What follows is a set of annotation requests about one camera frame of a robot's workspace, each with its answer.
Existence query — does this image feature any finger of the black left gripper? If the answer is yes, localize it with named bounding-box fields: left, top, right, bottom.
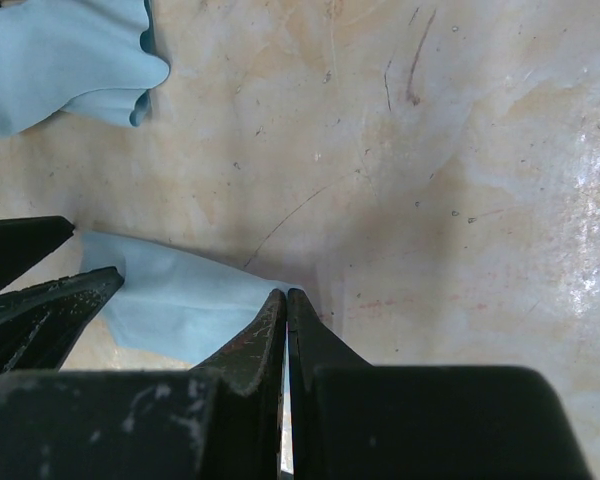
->
left=0, top=267, right=124, bottom=375
left=0, top=216, right=75, bottom=290

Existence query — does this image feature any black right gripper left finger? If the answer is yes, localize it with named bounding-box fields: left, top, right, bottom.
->
left=0, top=290, right=286, bottom=479

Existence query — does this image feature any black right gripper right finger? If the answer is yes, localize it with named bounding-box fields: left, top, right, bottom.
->
left=287, top=289, right=591, bottom=479

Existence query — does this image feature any large light blue cloth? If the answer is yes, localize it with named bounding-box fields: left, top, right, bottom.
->
left=81, top=231, right=294, bottom=364

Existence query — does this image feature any small light blue cloth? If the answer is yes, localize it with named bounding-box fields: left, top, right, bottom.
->
left=0, top=1, right=170, bottom=138

